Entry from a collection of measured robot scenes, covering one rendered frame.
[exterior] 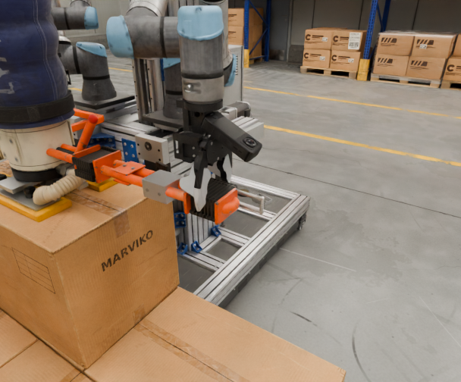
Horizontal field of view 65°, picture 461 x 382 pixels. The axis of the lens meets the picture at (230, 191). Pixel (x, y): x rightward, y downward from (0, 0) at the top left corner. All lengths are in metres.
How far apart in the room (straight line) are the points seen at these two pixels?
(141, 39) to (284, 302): 1.61
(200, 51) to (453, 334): 1.87
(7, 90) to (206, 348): 0.85
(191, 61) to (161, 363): 0.81
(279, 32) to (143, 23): 9.27
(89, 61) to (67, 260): 1.02
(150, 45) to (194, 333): 0.82
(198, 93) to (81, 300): 0.61
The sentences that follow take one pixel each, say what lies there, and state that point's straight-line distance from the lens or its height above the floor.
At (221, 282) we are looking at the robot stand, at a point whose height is 0.22.
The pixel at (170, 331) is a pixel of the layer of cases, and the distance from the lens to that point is 1.20.
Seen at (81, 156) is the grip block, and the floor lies 1.09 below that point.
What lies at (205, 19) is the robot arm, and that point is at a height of 1.41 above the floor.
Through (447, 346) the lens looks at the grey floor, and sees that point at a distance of 2.11.
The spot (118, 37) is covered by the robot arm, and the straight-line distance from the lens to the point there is 0.76.
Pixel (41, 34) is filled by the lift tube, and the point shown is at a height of 1.36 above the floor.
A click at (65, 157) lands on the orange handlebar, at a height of 1.08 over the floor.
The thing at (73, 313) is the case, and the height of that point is 0.75.
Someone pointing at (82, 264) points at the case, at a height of 0.87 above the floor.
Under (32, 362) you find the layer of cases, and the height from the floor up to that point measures 0.54.
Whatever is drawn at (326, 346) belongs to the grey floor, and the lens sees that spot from 1.91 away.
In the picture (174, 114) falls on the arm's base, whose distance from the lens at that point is 1.41.
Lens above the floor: 1.44
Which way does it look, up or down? 28 degrees down
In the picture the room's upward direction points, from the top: straight up
